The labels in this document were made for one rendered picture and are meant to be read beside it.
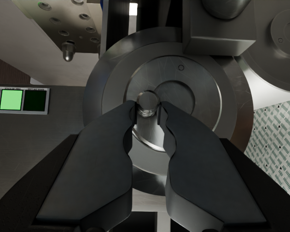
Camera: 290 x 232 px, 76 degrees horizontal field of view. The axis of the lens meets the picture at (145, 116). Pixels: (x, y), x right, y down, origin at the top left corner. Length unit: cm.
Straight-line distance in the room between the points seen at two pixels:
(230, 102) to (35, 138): 48
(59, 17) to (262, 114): 43
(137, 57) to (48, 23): 36
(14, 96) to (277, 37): 56
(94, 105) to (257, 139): 29
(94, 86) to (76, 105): 36
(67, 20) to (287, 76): 41
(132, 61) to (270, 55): 13
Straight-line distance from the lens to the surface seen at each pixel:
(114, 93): 16
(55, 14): 47
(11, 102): 59
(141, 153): 15
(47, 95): 55
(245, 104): 18
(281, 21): 24
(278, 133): 33
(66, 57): 56
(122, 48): 18
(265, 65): 21
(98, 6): 39
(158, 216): 53
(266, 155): 35
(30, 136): 56
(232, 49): 17
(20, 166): 58
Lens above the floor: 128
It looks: 8 degrees down
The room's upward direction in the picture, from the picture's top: 178 degrees counter-clockwise
